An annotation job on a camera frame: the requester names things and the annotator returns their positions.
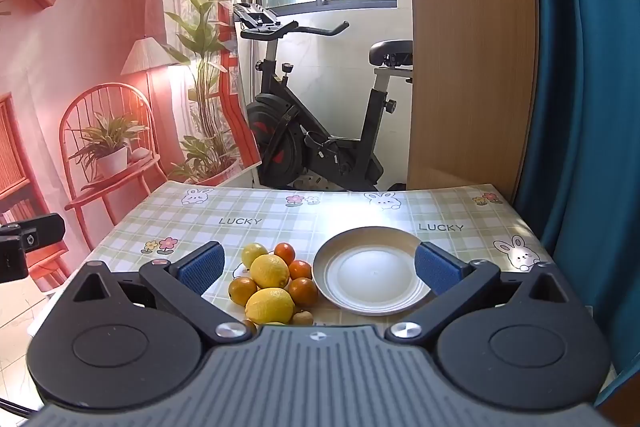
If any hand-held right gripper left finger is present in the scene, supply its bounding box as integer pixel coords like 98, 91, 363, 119
65, 241, 253, 342

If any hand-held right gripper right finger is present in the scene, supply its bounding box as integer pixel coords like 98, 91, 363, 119
385, 241, 586, 342

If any speckled dark orange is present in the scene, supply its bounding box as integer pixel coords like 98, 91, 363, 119
287, 277, 319, 307
228, 277, 258, 307

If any yellow-green round fruit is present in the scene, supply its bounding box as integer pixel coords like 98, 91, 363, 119
242, 242, 269, 269

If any yellow lemon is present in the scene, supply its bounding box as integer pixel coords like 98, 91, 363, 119
250, 253, 291, 290
245, 287, 295, 325

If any beige round plate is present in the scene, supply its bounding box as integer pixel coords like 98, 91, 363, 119
313, 226, 434, 316

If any small bright orange tangerine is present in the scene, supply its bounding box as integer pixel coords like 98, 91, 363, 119
288, 259, 313, 282
274, 242, 297, 266

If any green checked rabbit tablecloth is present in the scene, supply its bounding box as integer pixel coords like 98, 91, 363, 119
27, 182, 593, 338

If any black exercise bike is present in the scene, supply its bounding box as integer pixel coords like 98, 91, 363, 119
232, 2, 416, 192

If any wooden door panel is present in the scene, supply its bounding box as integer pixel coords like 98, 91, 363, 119
405, 0, 543, 202

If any teal curtain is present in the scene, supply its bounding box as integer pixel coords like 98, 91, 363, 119
515, 0, 640, 408

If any black cable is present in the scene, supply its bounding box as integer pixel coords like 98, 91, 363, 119
0, 399, 40, 420

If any pink room wall poster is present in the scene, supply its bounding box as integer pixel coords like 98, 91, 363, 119
0, 0, 263, 293

